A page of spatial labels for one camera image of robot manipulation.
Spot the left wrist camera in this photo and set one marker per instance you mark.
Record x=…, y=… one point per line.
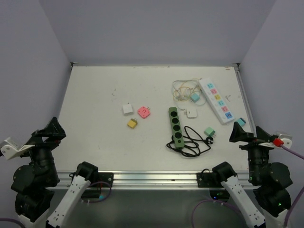
x=10, y=149

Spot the aluminium mounting rail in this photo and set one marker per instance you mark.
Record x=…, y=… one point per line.
x=154, y=180

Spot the pink plug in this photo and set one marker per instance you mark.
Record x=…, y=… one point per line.
x=144, y=112

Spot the white plug adapter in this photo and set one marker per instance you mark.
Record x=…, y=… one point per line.
x=191, y=113

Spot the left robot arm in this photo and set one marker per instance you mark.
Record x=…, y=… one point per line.
x=32, y=182

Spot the green power strip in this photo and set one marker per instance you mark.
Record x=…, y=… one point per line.
x=177, y=136

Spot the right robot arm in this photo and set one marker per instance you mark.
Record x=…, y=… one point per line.
x=269, y=179

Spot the teal cube plug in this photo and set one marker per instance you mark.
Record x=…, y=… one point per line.
x=242, y=122

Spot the green cube plug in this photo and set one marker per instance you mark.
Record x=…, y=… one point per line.
x=210, y=132

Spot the small yellow plug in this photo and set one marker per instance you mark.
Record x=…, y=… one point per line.
x=132, y=123

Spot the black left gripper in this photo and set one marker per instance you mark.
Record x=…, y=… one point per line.
x=54, y=133

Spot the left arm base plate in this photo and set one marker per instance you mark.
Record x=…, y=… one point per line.
x=105, y=179

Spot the light blue charger plug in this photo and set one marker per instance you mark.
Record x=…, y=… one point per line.
x=195, y=97

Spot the white cube charger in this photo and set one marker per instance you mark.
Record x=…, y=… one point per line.
x=127, y=109

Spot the white multi-socket power strip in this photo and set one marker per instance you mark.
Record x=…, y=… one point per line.
x=216, y=101

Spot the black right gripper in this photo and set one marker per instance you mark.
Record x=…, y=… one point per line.
x=239, y=133

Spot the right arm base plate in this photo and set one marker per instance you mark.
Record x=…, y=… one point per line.
x=210, y=179

